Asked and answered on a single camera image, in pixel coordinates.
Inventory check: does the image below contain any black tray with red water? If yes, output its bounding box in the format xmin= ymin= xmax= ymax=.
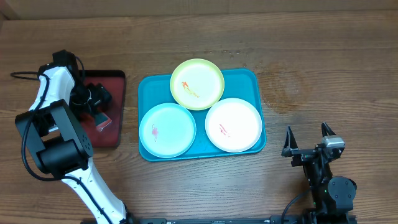
xmin=80 ymin=70 xmax=126 ymax=148

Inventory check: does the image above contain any orange sponge with green scourer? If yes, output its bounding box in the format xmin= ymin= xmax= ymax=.
xmin=94 ymin=112 xmax=112 ymax=132

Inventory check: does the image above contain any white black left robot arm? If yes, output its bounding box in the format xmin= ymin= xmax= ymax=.
xmin=11 ymin=50 xmax=138 ymax=223

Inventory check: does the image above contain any yellow-green plate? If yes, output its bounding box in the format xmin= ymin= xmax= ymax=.
xmin=170 ymin=58 xmax=224 ymax=111

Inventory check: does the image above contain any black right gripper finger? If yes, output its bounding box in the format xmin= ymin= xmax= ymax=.
xmin=284 ymin=125 xmax=298 ymax=149
xmin=321 ymin=122 xmax=335 ymax=137

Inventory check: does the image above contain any white pink plate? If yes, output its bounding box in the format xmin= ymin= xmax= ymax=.
xmin=205 ymin=98 xmax=263 ymax=153

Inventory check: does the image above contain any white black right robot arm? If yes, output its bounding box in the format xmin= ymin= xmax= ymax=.
xmin=280 ymin=122 xmax=357 ymax=224

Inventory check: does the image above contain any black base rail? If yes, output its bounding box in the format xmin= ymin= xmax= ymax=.
xmin=80 ymin=214 xmax=358 ymax=224

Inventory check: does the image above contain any light blue plate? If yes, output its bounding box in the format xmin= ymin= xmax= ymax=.
xmin=139 ymin=103 xmax=197 ymax=159

